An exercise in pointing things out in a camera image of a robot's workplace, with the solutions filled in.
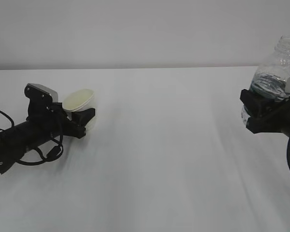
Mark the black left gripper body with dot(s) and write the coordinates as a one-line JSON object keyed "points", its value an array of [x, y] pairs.
{"points": [[63, 125]]}

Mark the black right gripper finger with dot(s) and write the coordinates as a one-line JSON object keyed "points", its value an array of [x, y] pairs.
{"points": [[256, 105]]}

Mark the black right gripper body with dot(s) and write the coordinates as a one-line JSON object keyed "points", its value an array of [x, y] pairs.
{"points": [[278, 121]]}

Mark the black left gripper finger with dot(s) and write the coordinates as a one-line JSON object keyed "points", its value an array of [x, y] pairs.
{"points": [[82, 118]]}

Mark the white paper cup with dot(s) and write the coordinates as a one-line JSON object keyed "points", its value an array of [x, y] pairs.
{"points": [[79, 101]]}

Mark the clear green-label water bottle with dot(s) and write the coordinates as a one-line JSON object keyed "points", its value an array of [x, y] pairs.
{"points": [[270, 77]]}

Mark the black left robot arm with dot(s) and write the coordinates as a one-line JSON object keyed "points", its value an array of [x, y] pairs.
{"points": [[39, 139]]}

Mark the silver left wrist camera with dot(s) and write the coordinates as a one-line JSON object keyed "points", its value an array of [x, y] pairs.
{"points": [[39, 93]]}

